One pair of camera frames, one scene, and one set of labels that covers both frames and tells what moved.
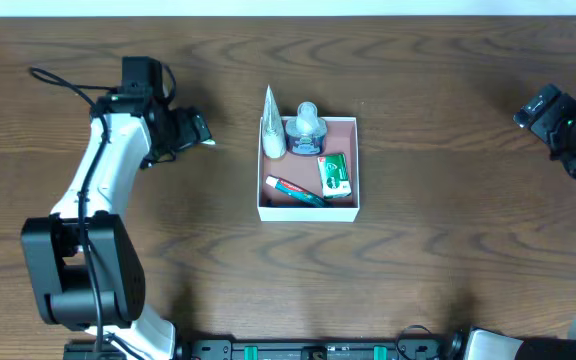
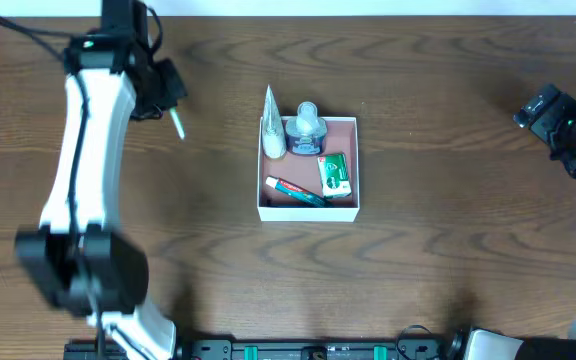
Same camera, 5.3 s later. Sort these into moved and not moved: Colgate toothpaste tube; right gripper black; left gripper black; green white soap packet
Moved: left gripper black
Not moved: green white soap packet; right gripper black; Colgate toothpaste tube
